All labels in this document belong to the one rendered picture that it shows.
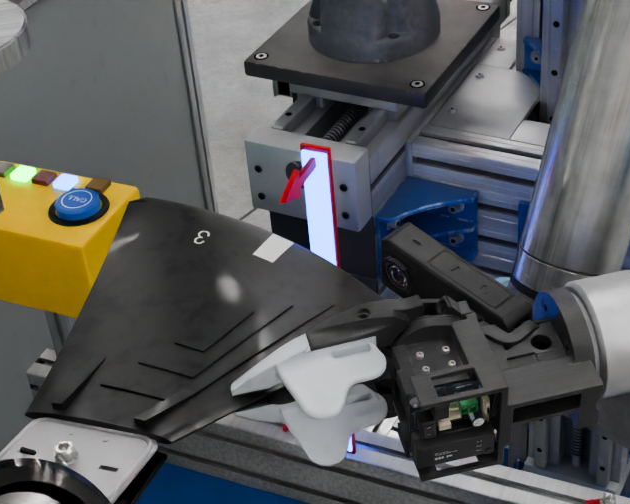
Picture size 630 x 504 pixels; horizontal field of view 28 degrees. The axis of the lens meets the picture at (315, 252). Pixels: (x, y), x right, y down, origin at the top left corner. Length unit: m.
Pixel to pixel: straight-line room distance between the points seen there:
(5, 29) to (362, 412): 0.34
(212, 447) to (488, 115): 0.51
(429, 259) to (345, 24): 0.61
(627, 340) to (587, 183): 0.14
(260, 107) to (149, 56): 1.32
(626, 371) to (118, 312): 0.33
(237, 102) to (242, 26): 0.46
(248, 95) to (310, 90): 2.05
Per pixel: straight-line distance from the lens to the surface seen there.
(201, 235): 0.90
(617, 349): 0.77
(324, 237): 1.01
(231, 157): 3.21
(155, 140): 2.17
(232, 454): 1.24
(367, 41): 1.38
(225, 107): 3.43
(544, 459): 1.82
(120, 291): 0.85
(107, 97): 2.02
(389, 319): 0.74
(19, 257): 1.16
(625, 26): 0.85
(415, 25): 1.40
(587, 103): 0.86
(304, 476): 1.21
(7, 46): 0.56
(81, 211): 1.13
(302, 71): 1.39
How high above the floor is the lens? 1.70
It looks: 37 degrees down
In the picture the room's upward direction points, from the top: 6 degrees counter-clockwise
